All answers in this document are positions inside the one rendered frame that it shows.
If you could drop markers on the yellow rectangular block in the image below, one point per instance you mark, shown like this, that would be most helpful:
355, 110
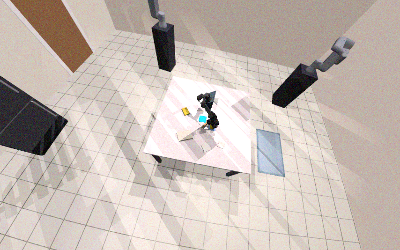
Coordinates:
185, 111

